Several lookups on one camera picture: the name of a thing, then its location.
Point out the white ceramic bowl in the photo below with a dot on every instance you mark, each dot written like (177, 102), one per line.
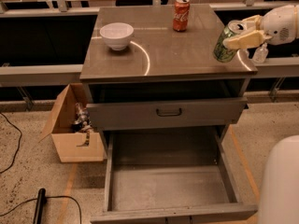
(117, 35)

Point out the top grey drawer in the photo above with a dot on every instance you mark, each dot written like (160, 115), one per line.
(142, 115)

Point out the open middle grey drawer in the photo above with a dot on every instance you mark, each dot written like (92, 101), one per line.
(169, 176)

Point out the grey drawer cabinet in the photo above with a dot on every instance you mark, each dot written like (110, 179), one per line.
(161, 64)

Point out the red Coca-Cola can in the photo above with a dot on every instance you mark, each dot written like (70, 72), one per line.
(181, 14)

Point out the crumpled items in box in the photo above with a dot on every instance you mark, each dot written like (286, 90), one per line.
(82, 124)

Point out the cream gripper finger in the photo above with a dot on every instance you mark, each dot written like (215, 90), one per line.
(253, 21)
(246, 40)

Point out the green soda can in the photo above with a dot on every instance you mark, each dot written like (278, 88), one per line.
(222, 52)

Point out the clear sanitizer pump bottle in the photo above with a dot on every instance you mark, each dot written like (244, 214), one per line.
(260, 54)

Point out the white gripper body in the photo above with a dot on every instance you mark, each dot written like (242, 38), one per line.
(277, 23)

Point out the black power strip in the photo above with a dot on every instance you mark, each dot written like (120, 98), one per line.
(40, 201)

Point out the black drawer handle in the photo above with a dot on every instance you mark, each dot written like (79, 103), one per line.
(168, 113)

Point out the brown cardboard box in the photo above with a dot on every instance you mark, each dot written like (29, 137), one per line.
(72, 146)

